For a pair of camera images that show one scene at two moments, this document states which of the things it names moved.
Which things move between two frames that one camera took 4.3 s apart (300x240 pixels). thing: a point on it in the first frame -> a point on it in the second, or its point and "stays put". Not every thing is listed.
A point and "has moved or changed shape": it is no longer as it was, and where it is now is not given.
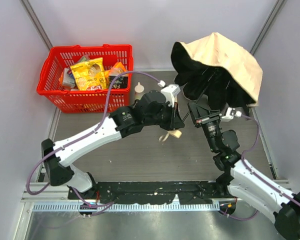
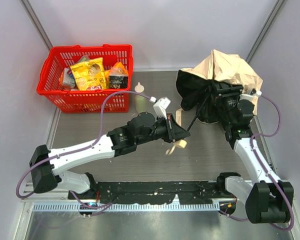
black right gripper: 205,118 -> 226,89
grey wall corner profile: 37,23 stays put
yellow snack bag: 90,75 stays put
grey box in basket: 68,80 stays put
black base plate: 132,193 stays put
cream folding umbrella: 218,72 has moved or changed shape
